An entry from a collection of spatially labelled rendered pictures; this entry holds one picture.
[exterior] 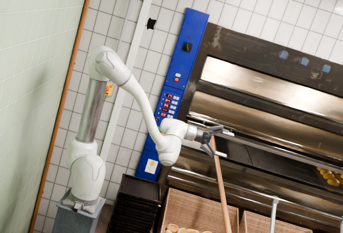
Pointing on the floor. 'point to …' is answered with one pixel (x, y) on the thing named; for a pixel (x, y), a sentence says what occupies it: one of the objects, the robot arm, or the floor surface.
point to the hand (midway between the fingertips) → (228, 145)
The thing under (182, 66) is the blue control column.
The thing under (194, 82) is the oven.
